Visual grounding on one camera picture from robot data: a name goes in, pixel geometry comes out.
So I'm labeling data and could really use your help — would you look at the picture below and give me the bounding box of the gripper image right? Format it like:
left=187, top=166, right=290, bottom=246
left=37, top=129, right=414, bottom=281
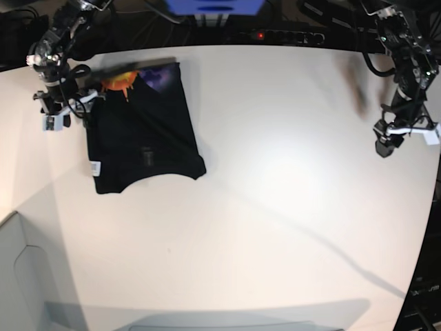
left=373, top=92, right=439, bottom=158

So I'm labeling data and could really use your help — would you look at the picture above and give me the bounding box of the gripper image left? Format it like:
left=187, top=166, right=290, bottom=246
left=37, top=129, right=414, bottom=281
left=32, top=82, right=106, bottom=129

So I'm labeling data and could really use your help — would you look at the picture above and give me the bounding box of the black T-shirt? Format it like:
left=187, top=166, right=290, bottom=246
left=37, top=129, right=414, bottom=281
left=85, top=61, right=206, bottom=194

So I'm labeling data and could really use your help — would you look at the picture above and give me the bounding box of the blue plastic bin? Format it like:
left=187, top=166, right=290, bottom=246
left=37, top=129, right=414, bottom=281
left=166, top=0, right=265, bottom=15

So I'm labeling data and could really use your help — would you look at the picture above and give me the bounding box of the black power strip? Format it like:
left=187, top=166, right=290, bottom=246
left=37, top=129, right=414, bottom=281
left=232, top=30, right=325, bottom=47

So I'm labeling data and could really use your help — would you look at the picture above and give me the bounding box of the black equipment at right edge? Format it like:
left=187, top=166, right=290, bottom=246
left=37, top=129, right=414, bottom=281
left=396, top=220, right=441, bottom=331

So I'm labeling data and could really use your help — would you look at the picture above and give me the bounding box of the white box at table corner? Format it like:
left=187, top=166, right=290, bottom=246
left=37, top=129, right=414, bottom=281
left=0, top=210, right=87, bottom=331

